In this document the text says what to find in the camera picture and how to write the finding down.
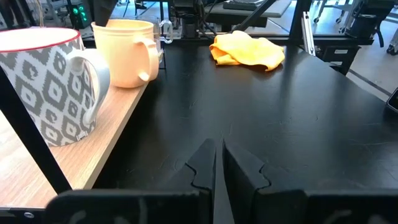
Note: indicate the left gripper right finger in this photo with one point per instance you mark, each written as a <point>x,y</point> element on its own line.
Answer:
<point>242,186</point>

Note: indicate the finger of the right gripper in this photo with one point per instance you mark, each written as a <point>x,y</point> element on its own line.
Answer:
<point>104,11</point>

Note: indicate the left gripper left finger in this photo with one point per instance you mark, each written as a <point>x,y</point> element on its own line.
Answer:
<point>205,174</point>

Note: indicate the orange mug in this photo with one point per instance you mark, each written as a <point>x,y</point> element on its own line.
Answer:
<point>121,56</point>

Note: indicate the clear glass cup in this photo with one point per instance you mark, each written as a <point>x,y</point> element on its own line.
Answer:
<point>158,28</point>

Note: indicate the grey white patterned mug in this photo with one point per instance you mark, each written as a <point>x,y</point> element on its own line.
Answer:
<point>46,93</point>

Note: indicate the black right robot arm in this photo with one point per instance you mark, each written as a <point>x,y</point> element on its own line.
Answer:
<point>189,25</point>

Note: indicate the yellow cloth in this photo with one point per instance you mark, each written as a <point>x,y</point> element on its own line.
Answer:
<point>248,49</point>

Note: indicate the black keyboard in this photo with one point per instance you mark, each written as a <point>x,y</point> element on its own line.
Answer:
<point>242,4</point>

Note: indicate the grey desk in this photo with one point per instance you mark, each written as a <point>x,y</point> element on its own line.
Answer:
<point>276,11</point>

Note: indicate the silver metal bracket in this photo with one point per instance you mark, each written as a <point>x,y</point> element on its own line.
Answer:
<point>308,34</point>

